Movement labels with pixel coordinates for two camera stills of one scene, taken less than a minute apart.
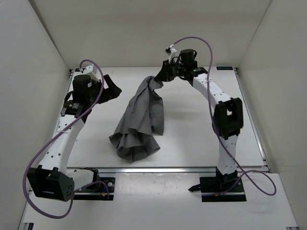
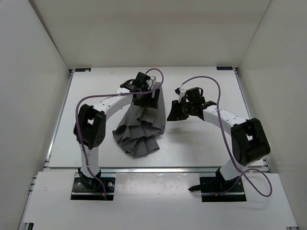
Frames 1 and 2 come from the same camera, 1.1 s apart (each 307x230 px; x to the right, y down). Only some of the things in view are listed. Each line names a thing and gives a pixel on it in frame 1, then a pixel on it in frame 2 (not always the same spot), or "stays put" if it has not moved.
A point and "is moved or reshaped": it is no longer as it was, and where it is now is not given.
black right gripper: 164,75 → 175,114
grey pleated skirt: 136,135 is moved or reshaped
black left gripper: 112,91 → 151,102
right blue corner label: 224,68 stays put
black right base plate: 220,183 stays put
